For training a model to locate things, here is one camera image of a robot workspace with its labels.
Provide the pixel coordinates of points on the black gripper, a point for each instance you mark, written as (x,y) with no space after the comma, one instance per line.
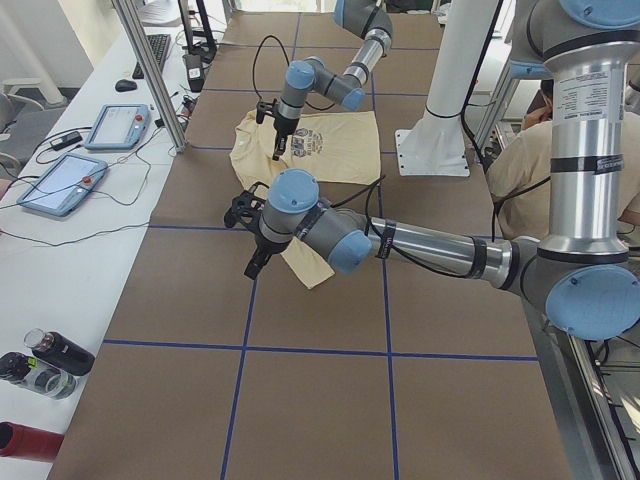
(264,248)
(284,128)

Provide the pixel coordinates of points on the cream long-sleeve printed shirt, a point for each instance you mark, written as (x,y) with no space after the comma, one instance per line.
(338,148)

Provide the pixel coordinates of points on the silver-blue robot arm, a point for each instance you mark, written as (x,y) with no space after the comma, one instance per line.
(577,276)
(368,21)

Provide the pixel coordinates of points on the black keyboard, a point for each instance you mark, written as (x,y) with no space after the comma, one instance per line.
(159,45)

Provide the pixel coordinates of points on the upper blue teach pendant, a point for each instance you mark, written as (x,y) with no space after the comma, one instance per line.
(118,127)

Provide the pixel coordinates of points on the blue teach pendant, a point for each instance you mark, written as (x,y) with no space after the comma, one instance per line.
(64,186)
(118,127)

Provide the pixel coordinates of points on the black computer mouse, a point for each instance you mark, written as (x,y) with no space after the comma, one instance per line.
(125,85)

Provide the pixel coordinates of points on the lower blue teach pendant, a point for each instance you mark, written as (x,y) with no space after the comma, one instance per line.
(64,186)

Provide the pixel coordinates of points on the black water bottle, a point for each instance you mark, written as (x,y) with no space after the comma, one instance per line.
(59,351)

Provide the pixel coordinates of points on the person in beige shirt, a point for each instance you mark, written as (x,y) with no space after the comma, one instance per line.
(517,172)

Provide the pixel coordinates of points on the clear plastic bottle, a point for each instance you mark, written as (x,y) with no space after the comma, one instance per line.
(36,375)

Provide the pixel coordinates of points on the red bottle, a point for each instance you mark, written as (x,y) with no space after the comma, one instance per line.
(29,443)

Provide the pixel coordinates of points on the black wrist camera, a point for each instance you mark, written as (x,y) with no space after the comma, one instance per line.
(246,209)
(264,109)

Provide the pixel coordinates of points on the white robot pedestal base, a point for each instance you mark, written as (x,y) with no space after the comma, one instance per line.
(435,145)

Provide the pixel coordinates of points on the aluminium frame post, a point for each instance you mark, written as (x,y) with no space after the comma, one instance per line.
(138,39)

